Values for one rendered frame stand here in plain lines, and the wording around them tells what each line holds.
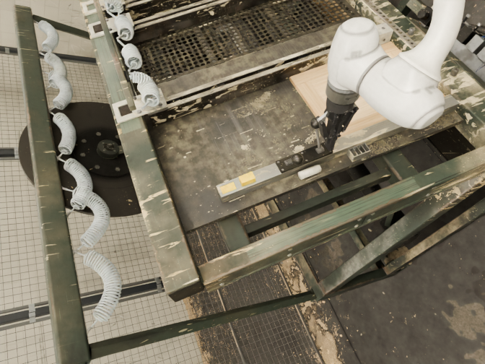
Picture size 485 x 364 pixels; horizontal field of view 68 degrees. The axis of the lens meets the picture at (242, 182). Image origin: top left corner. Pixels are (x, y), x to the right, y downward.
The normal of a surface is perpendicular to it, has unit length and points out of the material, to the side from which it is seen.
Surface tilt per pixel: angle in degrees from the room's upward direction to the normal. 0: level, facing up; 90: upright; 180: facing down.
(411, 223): 0
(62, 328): 90
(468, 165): 60
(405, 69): 20
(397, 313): 0
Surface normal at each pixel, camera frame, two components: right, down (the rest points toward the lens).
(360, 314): -0.83, 0.05
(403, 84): -0.55, 0.02
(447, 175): -0.07, -0.51
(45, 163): 0.41, -0.62
